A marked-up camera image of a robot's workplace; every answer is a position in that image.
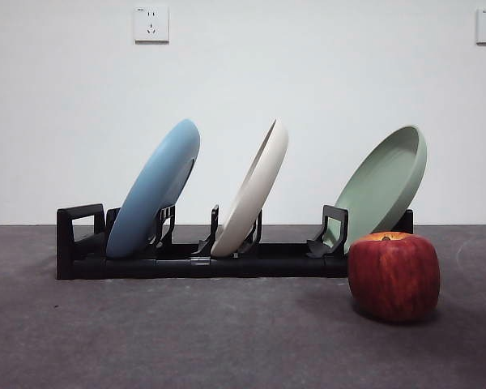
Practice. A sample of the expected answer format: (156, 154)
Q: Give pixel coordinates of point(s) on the blue plate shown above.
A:
(154, 182)

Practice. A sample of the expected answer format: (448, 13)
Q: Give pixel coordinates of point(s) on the red apple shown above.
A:
(393, 279)

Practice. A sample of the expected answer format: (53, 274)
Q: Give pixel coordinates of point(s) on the cream white plate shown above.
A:
(259, 182)

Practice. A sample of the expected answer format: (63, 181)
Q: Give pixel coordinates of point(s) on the black plate rack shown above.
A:
(186, 269)

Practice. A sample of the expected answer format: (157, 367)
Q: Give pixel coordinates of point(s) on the green plate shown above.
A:
(382, 178)

